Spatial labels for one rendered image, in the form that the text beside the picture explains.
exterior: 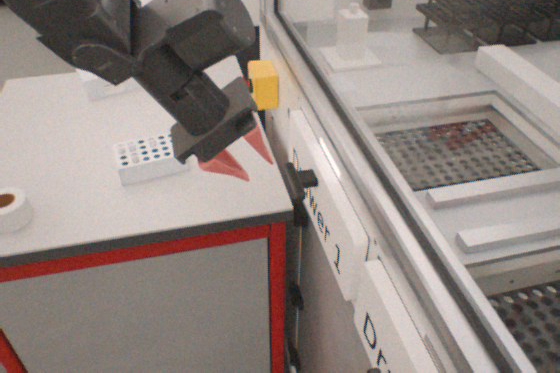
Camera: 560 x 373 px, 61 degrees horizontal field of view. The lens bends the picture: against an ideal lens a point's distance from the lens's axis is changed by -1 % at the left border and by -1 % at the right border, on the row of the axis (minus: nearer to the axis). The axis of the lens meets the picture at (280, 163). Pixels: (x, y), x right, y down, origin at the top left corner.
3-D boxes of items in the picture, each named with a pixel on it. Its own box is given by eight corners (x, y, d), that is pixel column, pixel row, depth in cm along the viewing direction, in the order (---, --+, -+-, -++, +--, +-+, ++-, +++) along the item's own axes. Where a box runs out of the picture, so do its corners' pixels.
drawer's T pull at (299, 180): (297, 203, 63) (297, 195, 62) (283, 168, 68) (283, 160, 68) (323, 199, 63) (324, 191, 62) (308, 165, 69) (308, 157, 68)
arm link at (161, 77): (120, 33, 48) (102, 66, 44) (171, 0, 45) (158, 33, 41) (166, 80, 52) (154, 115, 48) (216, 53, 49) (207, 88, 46)
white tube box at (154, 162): (121, 185, 87) (117, 169, 84) (116, 159, 93) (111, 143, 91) (189, 169, 90) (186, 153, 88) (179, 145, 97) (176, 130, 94)
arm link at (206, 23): (67, -20, 42) (62, 58, 39) (163, -92, 38) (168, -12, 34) (162, 45, 52) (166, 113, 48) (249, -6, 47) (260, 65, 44)
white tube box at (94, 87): (88, 101, 111) (82, 81, 107) (80, 86, 117) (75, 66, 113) (142, 88, 116) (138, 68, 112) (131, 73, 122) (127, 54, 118)
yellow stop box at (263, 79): (252, 111, 92) (251, 77, 87) (246, 93, 97) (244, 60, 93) (278, 108, 93) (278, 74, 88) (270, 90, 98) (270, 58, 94)
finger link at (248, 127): (294, 167, 55) (247, 112, 49) (244, 202, 56) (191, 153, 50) (279, 135, 60) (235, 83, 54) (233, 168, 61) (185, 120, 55)
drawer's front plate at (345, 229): (346, 303, 60) (354, 242, 53) (288, 164, 82) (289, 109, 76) (359, 300, 60) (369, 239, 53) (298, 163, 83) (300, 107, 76)
